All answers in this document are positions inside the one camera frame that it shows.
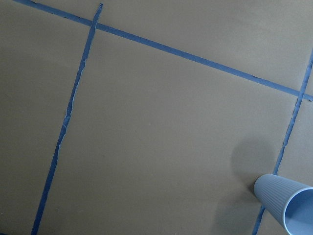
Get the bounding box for blue ribbed cup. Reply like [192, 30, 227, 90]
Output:
[254, 174, 313, 235]

